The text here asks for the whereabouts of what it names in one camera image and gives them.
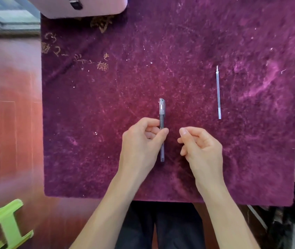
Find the window frame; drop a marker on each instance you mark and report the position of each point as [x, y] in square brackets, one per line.
[4, 15]

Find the purple velvet cloth, gold embroidery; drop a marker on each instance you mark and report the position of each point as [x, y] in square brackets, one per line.
[137, 75]

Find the person's right forearm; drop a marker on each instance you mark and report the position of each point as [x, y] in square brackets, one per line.
[225, 217]

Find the person's left hand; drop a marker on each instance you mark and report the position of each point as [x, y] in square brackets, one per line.
[137, 147]

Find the person's right thumb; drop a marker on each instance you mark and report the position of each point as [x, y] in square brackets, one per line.
[189, 134]

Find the light green plastic stool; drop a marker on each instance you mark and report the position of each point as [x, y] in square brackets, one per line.
[7, 226]

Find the person's dark trousers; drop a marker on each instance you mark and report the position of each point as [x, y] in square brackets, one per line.
[173, 228]

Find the person's left thumb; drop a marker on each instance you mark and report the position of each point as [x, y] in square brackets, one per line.
[160, 136]

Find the clear gel pen with cap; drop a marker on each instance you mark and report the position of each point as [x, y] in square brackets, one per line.
[162, 109]

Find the person's right hand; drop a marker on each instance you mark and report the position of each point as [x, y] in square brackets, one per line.
[204, 158]

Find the thin clear pen refill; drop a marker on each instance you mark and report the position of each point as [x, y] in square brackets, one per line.
[218, 95]

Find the person's left forearm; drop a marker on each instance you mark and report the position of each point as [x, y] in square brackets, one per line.
[106, 212]

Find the pink rounded box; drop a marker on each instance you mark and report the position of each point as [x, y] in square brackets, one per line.
[59, 6]

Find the person's left middle finger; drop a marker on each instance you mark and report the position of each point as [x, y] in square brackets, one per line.
[152, 129]

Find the small black clip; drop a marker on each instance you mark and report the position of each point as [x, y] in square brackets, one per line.
[76, 4]

